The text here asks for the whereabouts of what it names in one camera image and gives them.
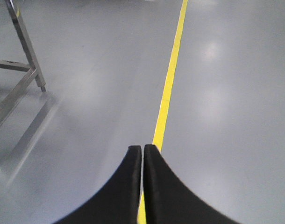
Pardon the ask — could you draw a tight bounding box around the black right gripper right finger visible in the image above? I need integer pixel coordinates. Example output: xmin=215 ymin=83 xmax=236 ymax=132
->
xmin=143 ymin=144 xmax=235 ymax=224

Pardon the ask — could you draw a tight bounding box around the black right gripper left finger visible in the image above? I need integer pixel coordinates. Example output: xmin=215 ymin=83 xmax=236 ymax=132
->
xmin=56 ymin=146 xmax=142 ymax=224

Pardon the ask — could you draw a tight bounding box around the steel table frame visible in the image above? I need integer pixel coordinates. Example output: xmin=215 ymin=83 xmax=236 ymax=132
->
xmin=0 ymin=0 xmax=46 ymax=126

